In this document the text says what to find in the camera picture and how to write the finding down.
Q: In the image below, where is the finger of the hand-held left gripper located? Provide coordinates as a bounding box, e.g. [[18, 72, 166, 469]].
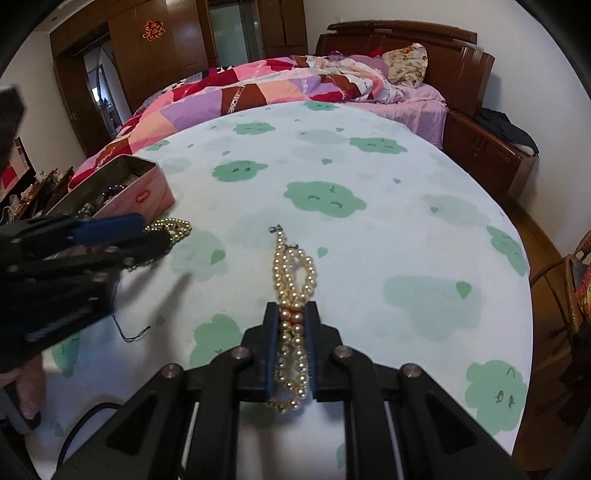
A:
[[28, 213, 147, 246], [46, 229, 173, 271]]

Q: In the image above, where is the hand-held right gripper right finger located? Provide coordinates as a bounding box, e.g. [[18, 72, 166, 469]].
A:
[[305, 301, 529, 480]]

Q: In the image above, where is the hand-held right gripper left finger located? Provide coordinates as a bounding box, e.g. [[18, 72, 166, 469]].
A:
[[53, 301, 282, 480]]

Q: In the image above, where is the purple bead bracelet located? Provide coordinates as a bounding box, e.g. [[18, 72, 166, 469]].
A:
[[95, 184, 128, 203]]

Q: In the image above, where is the gold bead necklace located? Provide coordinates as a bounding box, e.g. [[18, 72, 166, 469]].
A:
[[124, 217, 193, 273]]

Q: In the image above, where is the pink tin box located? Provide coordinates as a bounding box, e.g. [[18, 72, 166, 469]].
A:
[[44, 155, 176, 221]]

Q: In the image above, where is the pearl necklace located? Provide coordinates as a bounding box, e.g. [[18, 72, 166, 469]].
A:
[[265, 224, 320, 414]]

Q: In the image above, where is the person's left hand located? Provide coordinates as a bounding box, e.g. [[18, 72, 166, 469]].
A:
[[0, 354, 47, 420]]

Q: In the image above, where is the black thread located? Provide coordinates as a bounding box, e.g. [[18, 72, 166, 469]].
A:
[[112, 272, 153, 343]]

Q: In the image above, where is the cluttered side desk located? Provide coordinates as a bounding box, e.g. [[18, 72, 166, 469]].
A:
[[0, 136, 75, 223]]

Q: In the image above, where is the green cloud printed tablecloth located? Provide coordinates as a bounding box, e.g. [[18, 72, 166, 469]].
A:
[[25, 100, 537, 468]]

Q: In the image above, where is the pink patchwork quilt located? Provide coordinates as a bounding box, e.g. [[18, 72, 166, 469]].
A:
[[69, 54, 408, 191]]

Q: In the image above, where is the brown wooden wardrobe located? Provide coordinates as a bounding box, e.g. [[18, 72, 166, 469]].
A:
[[48, 0, 308, 158]]

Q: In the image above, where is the wicker chair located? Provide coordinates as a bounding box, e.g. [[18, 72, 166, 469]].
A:
[[530, 230, 591, 372]]

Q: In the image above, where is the wooden nightstand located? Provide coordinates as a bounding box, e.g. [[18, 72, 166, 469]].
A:
[[442, 111, 539, 198]]

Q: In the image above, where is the pink bed sheet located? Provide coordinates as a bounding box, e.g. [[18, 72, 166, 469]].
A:
[[382, 83, 450, 151]]

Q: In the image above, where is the colourful patterned cloth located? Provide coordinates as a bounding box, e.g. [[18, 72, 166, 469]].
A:
[[573, 262, 591, 320]]

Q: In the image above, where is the dark clothing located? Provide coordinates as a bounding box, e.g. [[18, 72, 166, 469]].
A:
[[475, 107, 540, 156]]

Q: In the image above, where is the floral pillow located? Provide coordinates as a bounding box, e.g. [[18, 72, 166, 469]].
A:
[[380, 43, 430, 89]]

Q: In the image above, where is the wooden bed headboard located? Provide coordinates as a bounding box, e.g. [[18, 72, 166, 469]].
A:
[[315, 20, 496, 119]]

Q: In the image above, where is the black cable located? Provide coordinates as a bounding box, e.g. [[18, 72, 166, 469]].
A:
[[64, 402, 122, 459]]

